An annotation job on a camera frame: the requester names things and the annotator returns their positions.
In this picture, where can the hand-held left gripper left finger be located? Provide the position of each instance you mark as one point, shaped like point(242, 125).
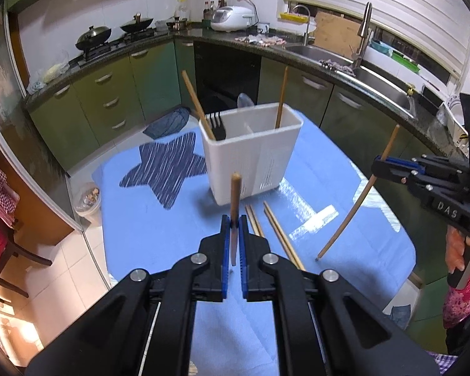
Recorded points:
point(226, 258)

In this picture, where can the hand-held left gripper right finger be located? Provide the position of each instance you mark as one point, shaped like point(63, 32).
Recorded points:
point(243, 258)

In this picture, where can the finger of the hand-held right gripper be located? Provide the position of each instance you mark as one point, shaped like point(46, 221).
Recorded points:
point(419, 163)
point(389, 170)

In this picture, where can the dark wooden chopstick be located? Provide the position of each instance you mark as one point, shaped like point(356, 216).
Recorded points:
point(348, 215)

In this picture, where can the white plastic utensil holder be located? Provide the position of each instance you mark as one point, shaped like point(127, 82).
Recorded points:
point(250, 160)

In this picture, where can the black fork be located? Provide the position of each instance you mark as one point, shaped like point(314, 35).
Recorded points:
point(218, 127)

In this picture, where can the clear plastic spoon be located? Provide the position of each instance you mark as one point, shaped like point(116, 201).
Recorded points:
point(245, 101)

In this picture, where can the person's right hand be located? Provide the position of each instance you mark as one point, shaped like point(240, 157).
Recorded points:
point(455, 252)

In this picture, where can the dish rack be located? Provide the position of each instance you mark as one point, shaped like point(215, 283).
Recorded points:
point(454, 117)

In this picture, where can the blue star-print tablecloth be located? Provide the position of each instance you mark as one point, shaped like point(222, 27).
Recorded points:
point(160, 219)

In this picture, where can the steel kitchen sink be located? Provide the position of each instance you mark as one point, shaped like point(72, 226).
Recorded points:
point(376, 86)

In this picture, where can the green plastic basin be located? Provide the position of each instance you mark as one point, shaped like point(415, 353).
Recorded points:
point(406, 62)

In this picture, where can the pink floral clothing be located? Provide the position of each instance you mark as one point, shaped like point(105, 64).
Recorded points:
point(464, 301)

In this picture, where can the grey dish cloth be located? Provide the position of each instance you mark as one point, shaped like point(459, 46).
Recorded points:
point(337, 66)

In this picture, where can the tall steel faucet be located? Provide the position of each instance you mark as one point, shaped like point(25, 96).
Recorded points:
point(362, 35)

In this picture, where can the blue denim floor mat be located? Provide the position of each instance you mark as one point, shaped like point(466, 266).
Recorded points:
point(168, 123)

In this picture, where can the white plastic bucket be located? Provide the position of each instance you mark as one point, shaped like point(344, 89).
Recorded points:
point(88, 205)

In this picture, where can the wooden cutting board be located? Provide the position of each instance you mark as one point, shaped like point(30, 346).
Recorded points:
point(335, 31)

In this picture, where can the white window blind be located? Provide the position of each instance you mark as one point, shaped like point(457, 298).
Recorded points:
point(376, 8)

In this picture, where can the small curved faucet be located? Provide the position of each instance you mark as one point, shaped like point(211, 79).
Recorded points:
point(306, 23)

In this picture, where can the yellow sponge rack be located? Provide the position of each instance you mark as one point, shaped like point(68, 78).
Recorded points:
point(293, 17)

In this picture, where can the rags on counter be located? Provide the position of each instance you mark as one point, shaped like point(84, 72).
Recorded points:
point(260, 41)

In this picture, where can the black built-in appliance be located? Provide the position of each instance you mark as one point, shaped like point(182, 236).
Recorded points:
point(225, 74)

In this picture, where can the white cup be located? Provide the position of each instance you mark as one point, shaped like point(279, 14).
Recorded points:
point(264, 28)

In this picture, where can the green kitchen base cabinets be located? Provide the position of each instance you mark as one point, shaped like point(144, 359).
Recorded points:
point(102, 105)

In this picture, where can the wooden chair with red cushion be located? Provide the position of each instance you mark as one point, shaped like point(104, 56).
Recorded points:
point(8, 250)

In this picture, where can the white rice cooker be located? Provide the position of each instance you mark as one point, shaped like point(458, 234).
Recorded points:
point(231, 19)

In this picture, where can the glass sliding door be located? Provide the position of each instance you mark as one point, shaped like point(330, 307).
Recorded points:
point(23, 145)

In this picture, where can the small steel pot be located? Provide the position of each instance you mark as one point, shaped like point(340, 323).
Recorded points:
point(178, 24)

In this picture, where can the gas stove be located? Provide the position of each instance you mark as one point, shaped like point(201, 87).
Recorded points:
point(117, 45)

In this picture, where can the sauce bottles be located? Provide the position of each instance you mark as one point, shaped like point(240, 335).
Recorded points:
point(211, 9)

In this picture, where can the cooking oil bottle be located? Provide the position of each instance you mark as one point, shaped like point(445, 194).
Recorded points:
point(182, 9)

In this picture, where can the plastic bag with food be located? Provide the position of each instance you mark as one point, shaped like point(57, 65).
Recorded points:
point(49, 76)

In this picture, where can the black wok with lid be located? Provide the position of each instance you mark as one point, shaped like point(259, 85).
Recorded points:
point(94, 38)

